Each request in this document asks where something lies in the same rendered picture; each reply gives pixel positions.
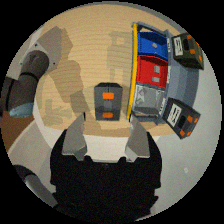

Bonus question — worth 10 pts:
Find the red open bin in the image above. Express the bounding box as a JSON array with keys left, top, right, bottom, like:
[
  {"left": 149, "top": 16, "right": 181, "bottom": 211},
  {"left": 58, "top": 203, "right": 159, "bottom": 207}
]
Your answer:
[{"left": 136, "top": 55, "right": 168, "bottom": 88}]

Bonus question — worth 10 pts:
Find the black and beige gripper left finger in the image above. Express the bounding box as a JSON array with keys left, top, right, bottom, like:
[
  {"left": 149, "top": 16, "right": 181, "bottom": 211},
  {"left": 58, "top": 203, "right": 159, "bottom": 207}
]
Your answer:
[{"left": 50, "top": 112, "right": 88, "bottom": 186}]

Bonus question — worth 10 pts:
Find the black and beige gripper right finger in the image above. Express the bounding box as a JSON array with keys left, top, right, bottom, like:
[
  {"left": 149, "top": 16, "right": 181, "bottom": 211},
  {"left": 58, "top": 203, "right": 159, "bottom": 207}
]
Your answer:
[{"left": 124, "top": 113, "right": 162, "bottom": 189}]

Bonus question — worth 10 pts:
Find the grey open bin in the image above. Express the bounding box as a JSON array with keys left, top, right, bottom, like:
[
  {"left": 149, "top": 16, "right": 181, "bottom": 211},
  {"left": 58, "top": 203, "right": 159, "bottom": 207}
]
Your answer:
[{"left": 132, "top": 84, "right": 165, "bottom": 116}]

